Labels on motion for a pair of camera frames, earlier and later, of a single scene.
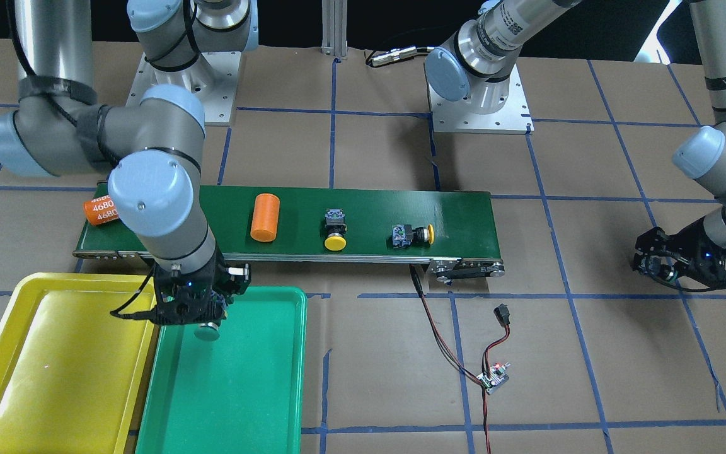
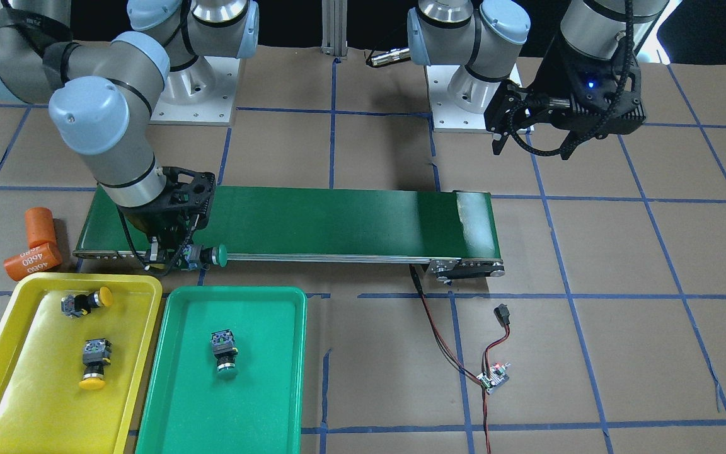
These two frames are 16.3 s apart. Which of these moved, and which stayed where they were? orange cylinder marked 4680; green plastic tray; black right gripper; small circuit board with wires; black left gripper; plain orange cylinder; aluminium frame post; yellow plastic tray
Moved: black left gripper; black right gripper; orange cylinder marked 4680; plain orange cylinder
Stayed: green plastic tray; small circuit board with wires; aluminium frame post; yellow plastic tray
